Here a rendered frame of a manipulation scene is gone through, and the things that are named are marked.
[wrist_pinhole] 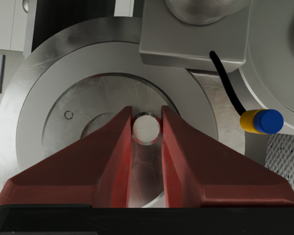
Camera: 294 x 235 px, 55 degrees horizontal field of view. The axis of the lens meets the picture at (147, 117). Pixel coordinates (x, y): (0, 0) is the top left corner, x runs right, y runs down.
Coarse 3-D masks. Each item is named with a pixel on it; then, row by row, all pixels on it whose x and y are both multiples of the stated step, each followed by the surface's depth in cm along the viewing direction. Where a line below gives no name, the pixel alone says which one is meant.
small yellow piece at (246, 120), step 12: (216, 60) 13; (228, 84) 12; (228, 96) 12; (240, 108) 12; (240, 120) 11; (252, 120) 10; (264, 120) 9; (276, 120) 9; (252, 132) 11; (264, 132) 9; (276, 132) 9
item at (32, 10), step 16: (32, 0) 17; (48, 0) 19; (64, 0) 22; (80, 0) 25; (96, 0) 31; (112, 0) 39; (32, 16) 17; (48, 16) 19; (64, 16) 22; (80, 16) 26; (96, 16) 31; (32, 32) 17; (48, 32) 19; (32, 48) 17
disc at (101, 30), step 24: (96, 24) 17; (120, 24) 17; (48, 48) 17; (72, 48) 17; (24, 72) 17; (192, 72) 16; (216, 72) 16; (24, 96) 17; (216, 96) 16; (0, 120) 17; (216, 120) 16; (0, 144) 17; (240, 144) 16; (0, 168) 17
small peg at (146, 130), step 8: (144, 112) 12; (136, 120) 12; (144, 120) 12; (152, 120) 12; (160, 120) 12; (136, 128) 12; (144, 128) 12; (152, 128) 12; (160, 128) 12; (136, 136) 12; (144, 136) 12; (152, 136) 12; (160, 136) 12; (144, 144) 12
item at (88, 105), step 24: (72, 96) 15; (96, 96) 15; (120, 96) 15; (144, 96) 14; (48, 120) 15; (72, 120) 15; (96, 120) 15; (48, 144) 15; (144, 168) 14; (144, 192) 14
